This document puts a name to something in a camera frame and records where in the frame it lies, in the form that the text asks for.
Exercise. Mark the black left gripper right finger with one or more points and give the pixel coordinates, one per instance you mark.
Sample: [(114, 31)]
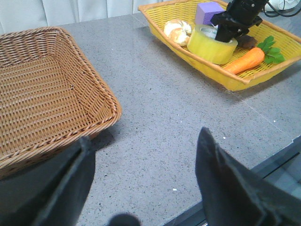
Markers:
[(233, 195)]

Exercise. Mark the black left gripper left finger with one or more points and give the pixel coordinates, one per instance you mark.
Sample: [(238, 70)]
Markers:
[(50, 193)]

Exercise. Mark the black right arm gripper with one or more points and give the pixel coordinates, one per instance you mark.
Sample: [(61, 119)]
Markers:
[(238, 18)]

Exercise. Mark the yellow tape roll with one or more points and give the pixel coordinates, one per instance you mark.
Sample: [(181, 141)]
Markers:
[(202, 43)]

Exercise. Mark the dark brown object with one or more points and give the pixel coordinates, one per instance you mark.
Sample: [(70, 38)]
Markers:
[(247, 42)]

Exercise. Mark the purple foam block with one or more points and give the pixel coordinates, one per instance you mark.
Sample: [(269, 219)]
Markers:
[(205, 11)]

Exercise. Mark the orange toy carrot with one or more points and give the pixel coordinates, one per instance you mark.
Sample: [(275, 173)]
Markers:
[(263, 52)]

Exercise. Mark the bread roll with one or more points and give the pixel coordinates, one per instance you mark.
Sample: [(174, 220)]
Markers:
[(178, 31)]

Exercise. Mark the yellow wicker basket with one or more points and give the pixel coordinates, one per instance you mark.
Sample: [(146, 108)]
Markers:
[(157, 14)]

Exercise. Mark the brown wicker basket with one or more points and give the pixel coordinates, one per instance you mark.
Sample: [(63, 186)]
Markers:
[(50, 96)]

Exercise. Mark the white curtain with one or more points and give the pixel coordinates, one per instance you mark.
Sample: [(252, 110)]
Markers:
[(19, 15)]

